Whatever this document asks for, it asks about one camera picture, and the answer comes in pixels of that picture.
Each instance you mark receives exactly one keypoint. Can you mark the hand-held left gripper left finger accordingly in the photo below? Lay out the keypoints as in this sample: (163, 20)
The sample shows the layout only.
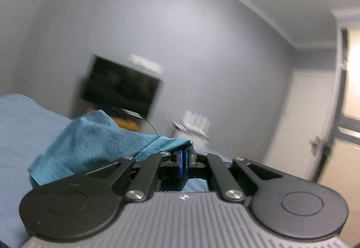
(180, 165)

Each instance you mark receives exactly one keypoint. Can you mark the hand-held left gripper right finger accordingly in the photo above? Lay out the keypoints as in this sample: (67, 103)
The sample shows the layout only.
(191, 158)

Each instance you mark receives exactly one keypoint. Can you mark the teal garment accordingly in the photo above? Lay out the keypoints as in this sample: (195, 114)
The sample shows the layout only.
(98, 141)

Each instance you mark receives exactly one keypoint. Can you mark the white router with antennas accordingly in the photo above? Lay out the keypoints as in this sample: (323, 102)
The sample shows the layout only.
(195, 121)

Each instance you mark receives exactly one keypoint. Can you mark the wooden television stand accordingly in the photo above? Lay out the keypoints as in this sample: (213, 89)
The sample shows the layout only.
(126, 123)

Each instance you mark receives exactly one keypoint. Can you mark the black television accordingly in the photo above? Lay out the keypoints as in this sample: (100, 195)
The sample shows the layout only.
(121, 86)

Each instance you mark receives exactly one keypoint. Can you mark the white device above television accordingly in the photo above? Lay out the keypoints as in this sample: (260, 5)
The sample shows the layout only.
(146, 63)

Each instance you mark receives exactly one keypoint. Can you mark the cream door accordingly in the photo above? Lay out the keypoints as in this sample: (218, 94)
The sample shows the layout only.
(347, 152)

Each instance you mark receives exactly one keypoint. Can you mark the bed with blue sheet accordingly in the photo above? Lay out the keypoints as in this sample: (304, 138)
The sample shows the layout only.
(22, 129)

